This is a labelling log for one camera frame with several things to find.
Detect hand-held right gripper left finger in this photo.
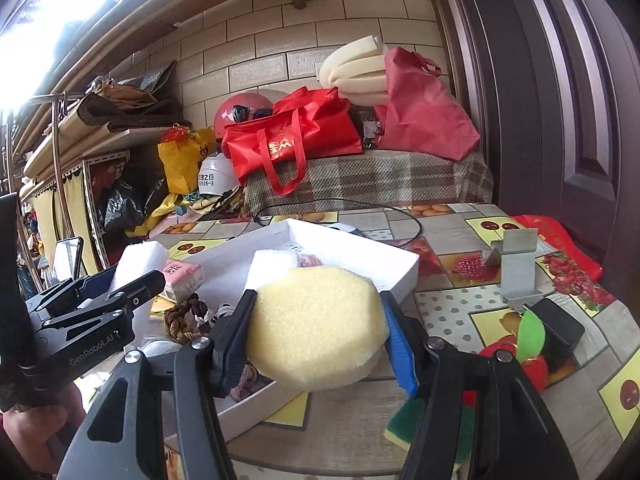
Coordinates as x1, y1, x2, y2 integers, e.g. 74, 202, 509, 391
55, 289, 259, 480

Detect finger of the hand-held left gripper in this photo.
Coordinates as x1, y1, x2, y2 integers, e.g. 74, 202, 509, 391
40, 291, 133, 335
75, 269, 167, 313

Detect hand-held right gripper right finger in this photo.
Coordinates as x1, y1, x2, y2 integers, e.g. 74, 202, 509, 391
380, 291, 581, 480

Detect large white foam block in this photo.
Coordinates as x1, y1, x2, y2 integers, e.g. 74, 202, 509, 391
111, 241, 170, 322

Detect yellow hexagonal sponge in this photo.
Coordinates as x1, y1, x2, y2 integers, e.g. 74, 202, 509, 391
246, 266, 390, 392

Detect white cardboard box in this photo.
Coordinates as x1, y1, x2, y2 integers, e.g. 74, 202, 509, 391
187, 217, 420, 441

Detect person's left hand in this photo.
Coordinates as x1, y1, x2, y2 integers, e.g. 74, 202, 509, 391
0, 384, 87, 477

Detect pink tissue pack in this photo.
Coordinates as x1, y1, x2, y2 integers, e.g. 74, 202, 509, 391
162, 258, 206, 304

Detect pink beige scrunchie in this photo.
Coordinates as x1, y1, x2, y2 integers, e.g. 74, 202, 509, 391
229, 362, 274, 402

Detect brown braided scrunchie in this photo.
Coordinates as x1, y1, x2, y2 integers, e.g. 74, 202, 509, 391
164, 292, 236, 347

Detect black smartphone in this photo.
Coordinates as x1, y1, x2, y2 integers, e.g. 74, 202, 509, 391
52, 236, 85, 282

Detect fruit print tablecloth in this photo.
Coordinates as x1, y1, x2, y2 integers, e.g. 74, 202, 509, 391
147, 202, 640, 480

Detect green and yellow scouring sponge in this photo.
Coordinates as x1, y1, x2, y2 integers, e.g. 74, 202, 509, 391
382, 397, 476, 463

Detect black plastic bag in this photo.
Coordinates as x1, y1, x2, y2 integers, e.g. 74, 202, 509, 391
102, 177, 169, 234

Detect yellow curtain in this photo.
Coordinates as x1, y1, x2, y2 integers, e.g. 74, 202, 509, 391
29, 174, 103, 277

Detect metal shelving rack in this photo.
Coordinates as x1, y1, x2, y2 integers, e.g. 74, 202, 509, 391
0, 89, 202, 291

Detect yellow shopping bag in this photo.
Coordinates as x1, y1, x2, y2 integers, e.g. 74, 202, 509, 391
158, 125, 217, 195

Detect red plush apple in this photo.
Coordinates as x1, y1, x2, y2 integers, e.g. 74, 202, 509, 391
462, 307, 551, 407

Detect white helmet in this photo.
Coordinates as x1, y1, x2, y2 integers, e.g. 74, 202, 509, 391
199, 152, 242, 196

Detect grey metal phone stand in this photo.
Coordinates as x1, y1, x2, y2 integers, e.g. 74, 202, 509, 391
481, 229, 540, 307

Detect small black box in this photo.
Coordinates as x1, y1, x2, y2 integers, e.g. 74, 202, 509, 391
530, 298, 586, 374

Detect brown folded cardboard stack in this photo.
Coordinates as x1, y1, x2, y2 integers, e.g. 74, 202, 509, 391
76, 59, 185, 134

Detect plaid cloth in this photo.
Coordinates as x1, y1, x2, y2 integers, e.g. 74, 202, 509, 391
244, 149, 495, 217

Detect red printed plastic bag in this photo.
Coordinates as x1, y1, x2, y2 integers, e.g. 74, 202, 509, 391
512, 214, 604, 284

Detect red helmet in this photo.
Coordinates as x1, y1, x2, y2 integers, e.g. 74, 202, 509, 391
214, 91, 275, 137

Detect red tote bag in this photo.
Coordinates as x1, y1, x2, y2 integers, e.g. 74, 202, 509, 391
221, 86, 364, 197

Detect silver metal clip bunch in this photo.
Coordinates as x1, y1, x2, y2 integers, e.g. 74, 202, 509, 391
361, 114, 385, 150

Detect pink-red non-woven bag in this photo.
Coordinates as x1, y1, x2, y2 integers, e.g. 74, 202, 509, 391
374, 46, 482, 162

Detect brown panelled door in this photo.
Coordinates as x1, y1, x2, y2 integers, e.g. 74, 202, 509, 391
417, 0, 640, 313

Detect cream foam tubes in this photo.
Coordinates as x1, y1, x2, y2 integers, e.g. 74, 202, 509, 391
316, 35, 402, 107

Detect black cable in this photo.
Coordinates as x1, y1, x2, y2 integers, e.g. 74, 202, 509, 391
252, 199, 424, 252

